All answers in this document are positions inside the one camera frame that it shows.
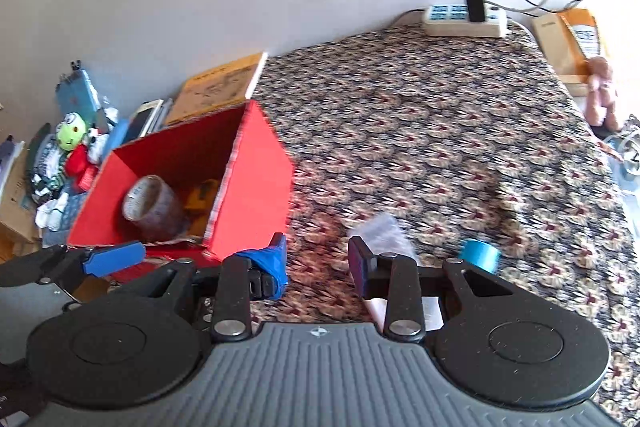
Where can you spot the pink plush toy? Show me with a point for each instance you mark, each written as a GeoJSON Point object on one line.
{"type": "Point", "coordinates": [602, 92]}

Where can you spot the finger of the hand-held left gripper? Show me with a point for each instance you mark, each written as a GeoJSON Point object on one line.
{"type": "Point", "coordinates": [112, 257]}

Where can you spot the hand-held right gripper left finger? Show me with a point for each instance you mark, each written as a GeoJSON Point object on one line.
{"type": "Point", "coordinates": [270, 264]}

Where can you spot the striped cloth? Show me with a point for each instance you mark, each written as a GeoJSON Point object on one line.
{"type": "Point", "coordinates": [47, 162]}

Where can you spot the beige cardboard box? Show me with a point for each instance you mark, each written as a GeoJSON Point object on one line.
{"type": "Point", "coordinates": [550, 42]}

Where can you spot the blue glasses case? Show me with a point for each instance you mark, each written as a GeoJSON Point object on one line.
{"type": "Point", "coordinates": [117, 137]}

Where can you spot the brown packing tape roll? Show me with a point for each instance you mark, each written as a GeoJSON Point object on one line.
{"type": "Point", "coordinates": [165, 212]}

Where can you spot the white tube with blue cap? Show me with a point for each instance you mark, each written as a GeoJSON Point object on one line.
{"type": "Point", "coordinates": [480, 254]}

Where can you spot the green frog plush toy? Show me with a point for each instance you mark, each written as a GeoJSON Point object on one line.
{"type": "Point", "coordinates": [70, 134]}

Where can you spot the yellow illustrated book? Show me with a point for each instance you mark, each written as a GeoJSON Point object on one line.
{"type": "Point", "coordinates": [215, 84]}

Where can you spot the white smartphone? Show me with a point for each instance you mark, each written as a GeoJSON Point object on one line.
{"type": "Point", "coordinates": [145, 117]}

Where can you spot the black white plush toy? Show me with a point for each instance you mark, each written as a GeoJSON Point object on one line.
{"type": "Point", "coordinates": [95, 142]}

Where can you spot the red cardboard box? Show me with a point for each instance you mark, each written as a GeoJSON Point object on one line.
{"type": "Point", "coordinates": [260, 187]}

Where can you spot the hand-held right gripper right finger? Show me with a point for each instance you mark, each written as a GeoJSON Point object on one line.
{"type": "Point", "coordinates": [357, 267]}

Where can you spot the blue notebook with clips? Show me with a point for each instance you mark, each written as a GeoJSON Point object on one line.
{"type": "Point", "coordinates": [77, 94]}

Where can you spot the brown cardboard box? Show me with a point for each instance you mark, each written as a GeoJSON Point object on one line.
{"type": "Point", "coordinates": [15, 202]}

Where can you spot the orange paper packet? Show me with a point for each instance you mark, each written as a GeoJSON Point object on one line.
{"type": "Point", "coordinates": [575, 18]}

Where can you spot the small red box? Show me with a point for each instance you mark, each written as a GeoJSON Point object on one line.
{"type": "Point", "coordinates": [87, 177]}

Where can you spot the white power strip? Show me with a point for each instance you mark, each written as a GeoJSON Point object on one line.
{"type": "Point", "coordinates": [450, 24]}

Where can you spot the black charger plug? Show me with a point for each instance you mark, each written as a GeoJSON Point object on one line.
{"type": "Point", "coordinates": [475, 4]}

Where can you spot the floral patterned tablecloth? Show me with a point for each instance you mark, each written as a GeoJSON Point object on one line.
{"type": "Point", "coordinates": [425, 132]}

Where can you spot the yellow tape measure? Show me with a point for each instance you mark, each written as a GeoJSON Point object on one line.
{"type": "Point", "coordinates": [202, 202]}

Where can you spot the white socks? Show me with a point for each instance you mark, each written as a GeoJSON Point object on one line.
{"type": "Point", "coordinates": [50, 214]}

